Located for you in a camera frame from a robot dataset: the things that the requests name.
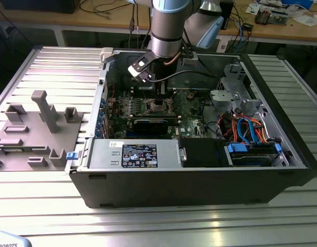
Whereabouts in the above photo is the metal socket cover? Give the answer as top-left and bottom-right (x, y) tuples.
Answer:
(147, 99), (173, 115)

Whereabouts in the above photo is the CPU socket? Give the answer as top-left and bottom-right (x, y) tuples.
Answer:
(147, 98), (173, 116)

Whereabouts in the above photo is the green motherboard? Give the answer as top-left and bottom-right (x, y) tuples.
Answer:
(107, 89), (213, 139)

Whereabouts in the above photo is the grey case latch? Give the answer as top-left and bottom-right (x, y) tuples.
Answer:
(100, 47), (115, 64)

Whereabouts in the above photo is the silver drive cage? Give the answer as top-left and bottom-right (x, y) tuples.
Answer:
(209, 90), (243, 114)

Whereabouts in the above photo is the wooden desk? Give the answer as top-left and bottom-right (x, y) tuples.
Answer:
(0, 0), (317, 43)

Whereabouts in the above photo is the black tower box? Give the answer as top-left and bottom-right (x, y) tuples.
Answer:
(221, 0), (234, 30)

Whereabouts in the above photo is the silver power supply unit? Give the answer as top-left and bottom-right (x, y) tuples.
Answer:
(86, 138), (182, 169)

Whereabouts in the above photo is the copper coil device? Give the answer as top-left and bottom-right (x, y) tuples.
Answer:
(255, 7), (273, 26)

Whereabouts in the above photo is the black PC case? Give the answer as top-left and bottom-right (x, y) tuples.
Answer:
(64, 47), (317, 209)

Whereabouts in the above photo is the hard disk in blue carrier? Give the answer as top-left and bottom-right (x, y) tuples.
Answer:
(224, 143), (283, 167)

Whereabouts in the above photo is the small metal box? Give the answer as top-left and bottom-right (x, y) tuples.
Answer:
(270, 9), (290, 26)

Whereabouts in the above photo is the black equipment box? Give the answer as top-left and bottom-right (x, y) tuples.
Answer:
(0, 0), (78, 14)

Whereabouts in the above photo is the grey parts rack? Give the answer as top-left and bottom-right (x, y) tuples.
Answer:
(0, 90), (84, 172)

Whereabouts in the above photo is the white paper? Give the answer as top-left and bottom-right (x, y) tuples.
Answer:
(289, 14), (317, 27)

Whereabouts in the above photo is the blue box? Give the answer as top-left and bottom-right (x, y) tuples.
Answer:
(281, 0), (315, 8)

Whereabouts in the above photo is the pale teach pendant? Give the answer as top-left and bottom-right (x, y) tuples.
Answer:
(0, 230), (33, 247)

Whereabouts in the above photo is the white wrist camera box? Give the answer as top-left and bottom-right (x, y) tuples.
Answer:
(128, 50), (155, 84)

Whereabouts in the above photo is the wrist camera with circuit board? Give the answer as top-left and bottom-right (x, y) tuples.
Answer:
(181, 50), (198, 65)

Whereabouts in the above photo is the black wire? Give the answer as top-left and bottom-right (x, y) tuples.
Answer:
(201, 99), (220, 139)

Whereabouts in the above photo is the silver metal bracket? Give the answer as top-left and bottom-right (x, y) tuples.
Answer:
(221, 63), (248, 90)

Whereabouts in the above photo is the blue wire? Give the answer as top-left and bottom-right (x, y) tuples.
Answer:
(236, 117), (261, 144)

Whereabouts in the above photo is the orange wire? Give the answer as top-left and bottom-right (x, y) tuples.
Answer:
(248, 118), (269, 144)

